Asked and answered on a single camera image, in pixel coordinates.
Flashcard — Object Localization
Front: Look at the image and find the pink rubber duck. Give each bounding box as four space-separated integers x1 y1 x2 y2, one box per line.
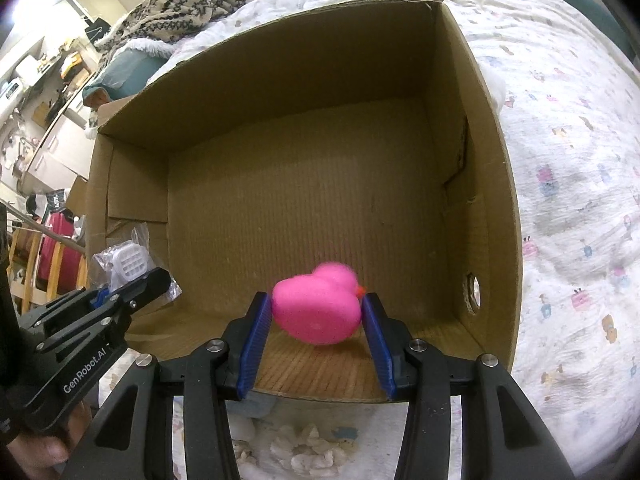
271 261 365 346

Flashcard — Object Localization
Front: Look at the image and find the white kitchen base cabinet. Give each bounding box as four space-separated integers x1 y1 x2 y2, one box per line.
20 87 101 186

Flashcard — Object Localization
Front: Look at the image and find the black and white cloth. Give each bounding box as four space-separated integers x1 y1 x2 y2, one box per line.
26 189 69 214

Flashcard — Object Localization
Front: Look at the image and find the person's left hand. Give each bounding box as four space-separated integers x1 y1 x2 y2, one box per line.
15 400 93 480

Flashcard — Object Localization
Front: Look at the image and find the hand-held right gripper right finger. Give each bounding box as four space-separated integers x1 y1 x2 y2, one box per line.
361 292 576 480

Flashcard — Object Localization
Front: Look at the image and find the clear plastic packet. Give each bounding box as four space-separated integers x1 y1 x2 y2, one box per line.
91 223 183 306

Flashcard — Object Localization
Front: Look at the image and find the thin metal pole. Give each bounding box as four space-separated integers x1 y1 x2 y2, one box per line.
0 200 88 256

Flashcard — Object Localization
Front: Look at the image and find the brown cardboard box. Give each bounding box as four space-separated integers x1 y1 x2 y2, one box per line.
86 0 523 405

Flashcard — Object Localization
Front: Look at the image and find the small cardboard floor box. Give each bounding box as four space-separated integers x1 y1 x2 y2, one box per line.
65 175 91 227

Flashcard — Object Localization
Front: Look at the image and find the white fluffy cloth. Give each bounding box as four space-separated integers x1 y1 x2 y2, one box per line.
480 55 507 111

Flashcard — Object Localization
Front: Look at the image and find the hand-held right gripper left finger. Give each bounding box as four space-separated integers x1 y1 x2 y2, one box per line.
65 290 273 480

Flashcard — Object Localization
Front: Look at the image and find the white water heater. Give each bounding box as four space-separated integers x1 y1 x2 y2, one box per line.
0 77 26 111

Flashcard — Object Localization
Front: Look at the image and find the pink suitcase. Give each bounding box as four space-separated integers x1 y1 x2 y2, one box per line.
40 212 83 291

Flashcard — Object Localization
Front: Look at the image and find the printed white bed quilt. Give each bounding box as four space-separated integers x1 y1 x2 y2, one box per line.
82 0 640 480

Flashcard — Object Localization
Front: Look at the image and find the teal pillow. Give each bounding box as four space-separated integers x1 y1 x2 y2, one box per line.
82 42 168 107

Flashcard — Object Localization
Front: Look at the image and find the wooden chair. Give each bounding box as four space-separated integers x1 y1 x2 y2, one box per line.
7 225 88 313

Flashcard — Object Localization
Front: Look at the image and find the patterned knit blanket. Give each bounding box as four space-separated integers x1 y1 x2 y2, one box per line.
95 0 249 68

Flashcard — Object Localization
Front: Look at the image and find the black hanging garment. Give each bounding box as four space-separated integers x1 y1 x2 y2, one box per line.
86 12 113 44

